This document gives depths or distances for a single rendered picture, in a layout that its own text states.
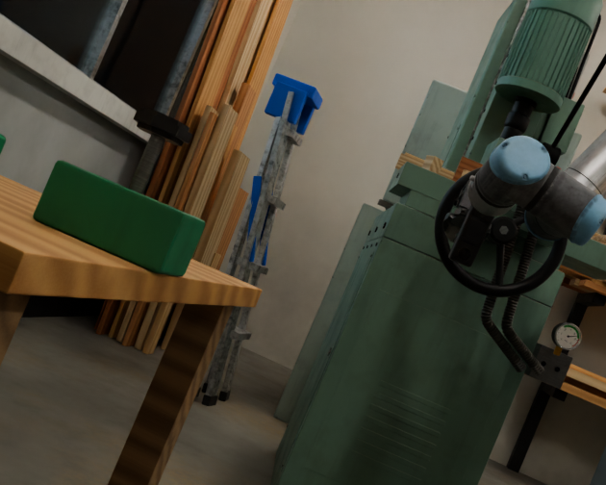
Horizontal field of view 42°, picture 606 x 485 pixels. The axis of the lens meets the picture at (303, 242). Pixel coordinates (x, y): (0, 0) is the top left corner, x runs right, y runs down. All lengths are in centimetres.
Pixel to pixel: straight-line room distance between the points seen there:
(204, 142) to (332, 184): 145
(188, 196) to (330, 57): 174
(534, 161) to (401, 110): 319
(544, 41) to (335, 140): 253
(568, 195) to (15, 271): 109
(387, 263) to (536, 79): 61
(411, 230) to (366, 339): 28
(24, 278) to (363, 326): 151
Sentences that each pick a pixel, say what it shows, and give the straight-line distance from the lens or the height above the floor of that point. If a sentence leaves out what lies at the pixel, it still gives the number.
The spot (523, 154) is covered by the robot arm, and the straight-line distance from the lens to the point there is 138.
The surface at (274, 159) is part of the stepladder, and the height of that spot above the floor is 87.
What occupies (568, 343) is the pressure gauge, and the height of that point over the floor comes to 65.
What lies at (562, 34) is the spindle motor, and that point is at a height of 136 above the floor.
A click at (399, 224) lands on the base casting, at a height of 75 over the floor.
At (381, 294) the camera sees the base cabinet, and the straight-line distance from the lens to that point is 190.
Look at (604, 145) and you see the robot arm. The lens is 157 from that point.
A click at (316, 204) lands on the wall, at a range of 447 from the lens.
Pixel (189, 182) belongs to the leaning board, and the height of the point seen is 69.
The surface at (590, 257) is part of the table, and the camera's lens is 201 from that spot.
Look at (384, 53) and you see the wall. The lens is 463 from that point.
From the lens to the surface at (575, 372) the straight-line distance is 400.
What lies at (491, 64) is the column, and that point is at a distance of 236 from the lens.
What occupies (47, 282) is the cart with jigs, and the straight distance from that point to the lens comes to 46.
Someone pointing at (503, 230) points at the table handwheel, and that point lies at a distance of 174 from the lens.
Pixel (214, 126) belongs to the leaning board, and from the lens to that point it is 322.
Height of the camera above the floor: 58
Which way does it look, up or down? 1 degrees up
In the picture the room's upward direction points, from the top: 23 degrees clockwise
